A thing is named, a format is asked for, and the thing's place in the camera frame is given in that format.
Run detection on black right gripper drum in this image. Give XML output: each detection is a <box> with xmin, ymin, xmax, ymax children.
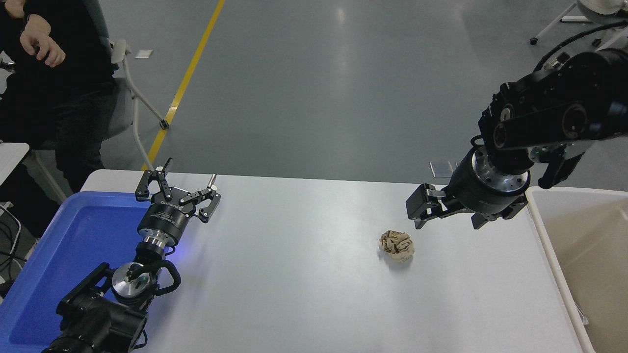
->
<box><xmin>444</xmin><ymin>159</ymin><xmax>528</xmax><ymax>217</ymax></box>

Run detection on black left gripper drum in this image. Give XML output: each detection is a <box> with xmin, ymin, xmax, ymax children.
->
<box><xmin>137</xmin><ymin>195</ymin><xmax>196</xmax><ymax>245</ymax></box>

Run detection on tan paper ball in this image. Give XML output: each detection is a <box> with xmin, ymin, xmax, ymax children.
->
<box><xmin>379</xmin><ymin>229</ymin><xmax>416</xmax><ymax>262</ymax></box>

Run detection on clear square floor plate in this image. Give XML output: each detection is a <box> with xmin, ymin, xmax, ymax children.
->
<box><xmin>430</xmin><ymin>161</ymin><xmax>459</xmax><ymax>178</ymax></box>

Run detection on blue plastic tray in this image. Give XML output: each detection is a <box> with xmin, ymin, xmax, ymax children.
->
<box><xmin>0</xmin><ymin>191</ymin><xmax>163</xmax><ymax>347</ymax></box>

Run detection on large pale bin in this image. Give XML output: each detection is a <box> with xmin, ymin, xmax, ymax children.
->
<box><xmin>525</xmin><ymin>186</ymin><xmax>628</xmax><ymax>353</ymax></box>

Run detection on yellow floor line tape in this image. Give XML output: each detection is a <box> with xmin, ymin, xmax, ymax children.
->
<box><xmin>141</xmin><ymin>0</ymin><xmax>227</xmax><ymax>171</ymax></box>

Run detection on person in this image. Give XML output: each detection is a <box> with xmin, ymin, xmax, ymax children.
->
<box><xmin>0</xmin><ymin>0</ymin><xmax>119</xmax><ymax>195</ymax></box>

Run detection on small white side table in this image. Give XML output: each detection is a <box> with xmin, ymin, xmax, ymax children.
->
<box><xmin>0</xmin><ymin>142</ymin><xmax>30</xmax><ymax>186</ymax></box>

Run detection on white-legged chair with castors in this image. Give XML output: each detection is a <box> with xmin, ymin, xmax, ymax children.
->
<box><xmin>529</xmin><ymin>0</ymin><xmax>628</xmax><ymax>51</ymax></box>

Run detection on grey chair with white frame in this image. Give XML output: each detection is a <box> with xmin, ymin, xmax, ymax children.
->
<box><xmin>29</xmin><ymin>0</ymin><xmax>171</xmax><ymax>202</ymax></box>

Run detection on black cables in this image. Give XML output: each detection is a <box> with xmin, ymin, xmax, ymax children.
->
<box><xmin>0</xmin><ymin>202</ymin><xmax>26</xmax><ymax>287</ymax></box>

